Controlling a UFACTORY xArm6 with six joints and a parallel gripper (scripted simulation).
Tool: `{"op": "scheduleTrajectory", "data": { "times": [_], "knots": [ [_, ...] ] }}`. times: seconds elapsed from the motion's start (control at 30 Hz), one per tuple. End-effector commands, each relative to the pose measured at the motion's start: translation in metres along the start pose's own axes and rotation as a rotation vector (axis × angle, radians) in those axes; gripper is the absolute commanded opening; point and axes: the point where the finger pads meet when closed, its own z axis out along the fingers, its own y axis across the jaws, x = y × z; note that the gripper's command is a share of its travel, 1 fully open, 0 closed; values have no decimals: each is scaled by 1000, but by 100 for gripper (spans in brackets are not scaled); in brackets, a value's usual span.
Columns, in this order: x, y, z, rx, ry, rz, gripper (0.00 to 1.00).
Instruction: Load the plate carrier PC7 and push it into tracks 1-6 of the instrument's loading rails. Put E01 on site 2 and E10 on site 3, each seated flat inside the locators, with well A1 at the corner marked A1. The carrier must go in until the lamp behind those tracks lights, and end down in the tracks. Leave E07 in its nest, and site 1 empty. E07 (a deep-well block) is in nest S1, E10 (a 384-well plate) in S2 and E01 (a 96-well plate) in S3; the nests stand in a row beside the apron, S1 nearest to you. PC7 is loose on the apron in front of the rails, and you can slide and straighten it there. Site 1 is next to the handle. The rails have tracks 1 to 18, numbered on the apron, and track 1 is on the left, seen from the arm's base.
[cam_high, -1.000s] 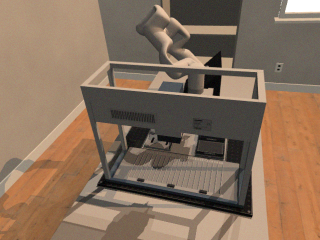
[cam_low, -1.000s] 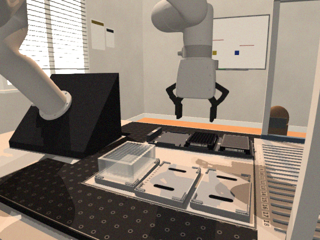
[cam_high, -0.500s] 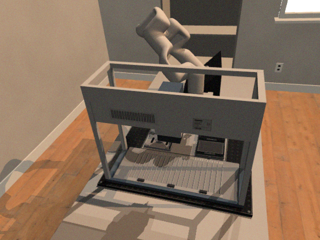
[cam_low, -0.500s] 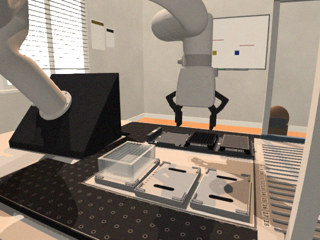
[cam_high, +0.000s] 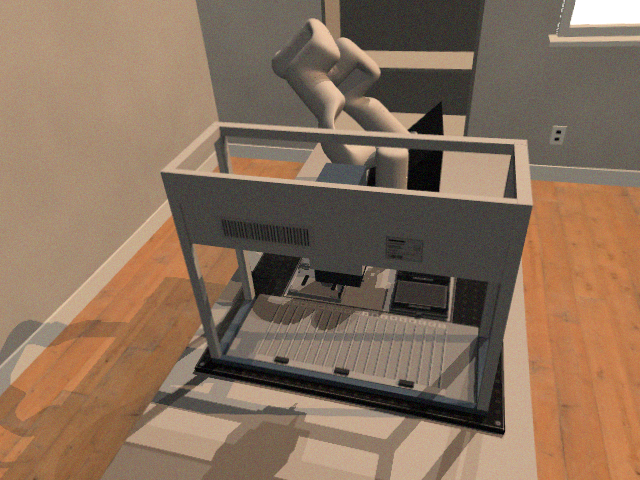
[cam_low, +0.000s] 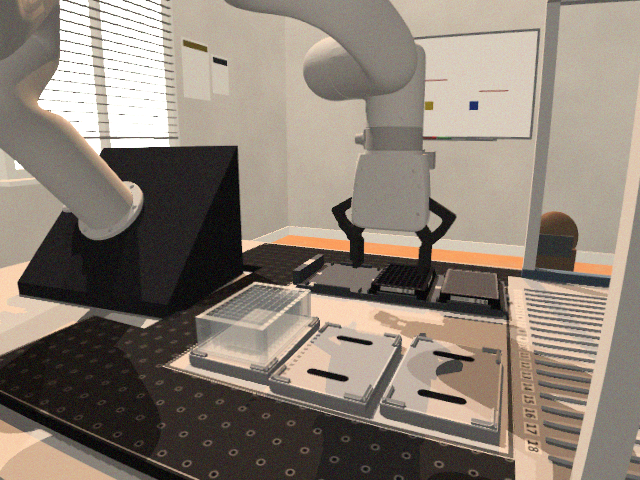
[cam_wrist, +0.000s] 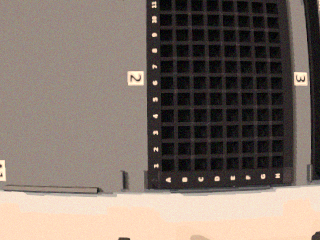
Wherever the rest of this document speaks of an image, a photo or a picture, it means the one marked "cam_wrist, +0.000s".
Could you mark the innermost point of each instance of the black well plate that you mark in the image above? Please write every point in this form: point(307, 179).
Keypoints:
point(212, 159)

